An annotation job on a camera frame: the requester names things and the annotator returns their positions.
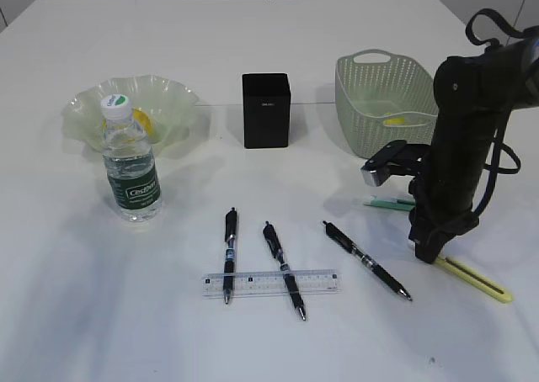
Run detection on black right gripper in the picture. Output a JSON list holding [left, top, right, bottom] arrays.
[[408, 204, 479, 264]]

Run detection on yellow utility knife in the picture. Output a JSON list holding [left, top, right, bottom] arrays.
[[434, 256, 514, 303]]

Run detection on clear water bottle green label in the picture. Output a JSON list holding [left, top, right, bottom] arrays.
[[100, 93, 163, 222]]

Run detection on yellow pear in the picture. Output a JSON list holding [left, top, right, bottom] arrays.
[[102, 109, 154, 144]]

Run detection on black blue right robot arm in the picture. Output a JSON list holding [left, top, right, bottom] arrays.
[[408, 37, 538, 263]]

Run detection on green utility knife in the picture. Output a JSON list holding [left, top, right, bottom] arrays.
[[363, 195, 415, 212]]

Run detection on black pen right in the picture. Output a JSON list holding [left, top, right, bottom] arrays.
[[323, 220, 413, 301]]

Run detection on black pen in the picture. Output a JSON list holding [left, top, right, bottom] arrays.
[[222, 207, 237, 305], [323, 220, 413, 301], [263, 221, 307, 321]]

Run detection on pale green woven basket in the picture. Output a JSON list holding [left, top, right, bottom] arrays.
[[335, 49, 438, 158]]

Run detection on black pen middle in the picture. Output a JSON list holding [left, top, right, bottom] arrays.
[[263, 221, 307, 321]]

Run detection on clear plastic ruler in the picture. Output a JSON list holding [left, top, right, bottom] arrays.
[[199, 269, 341, 299]]

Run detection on black pen left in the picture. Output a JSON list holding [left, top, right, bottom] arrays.
[[222, 207, 237, 305]]

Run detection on black square pen holder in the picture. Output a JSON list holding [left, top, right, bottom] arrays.
[[242, 73, 291, 149]]

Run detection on pale green wavy plate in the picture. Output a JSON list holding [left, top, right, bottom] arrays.
[[61, 74, 199, 155]]

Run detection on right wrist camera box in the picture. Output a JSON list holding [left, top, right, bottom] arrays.
[[360, 140, 430, 187]]

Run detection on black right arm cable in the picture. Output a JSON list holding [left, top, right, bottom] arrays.
[[464, 8, 532, 215]]

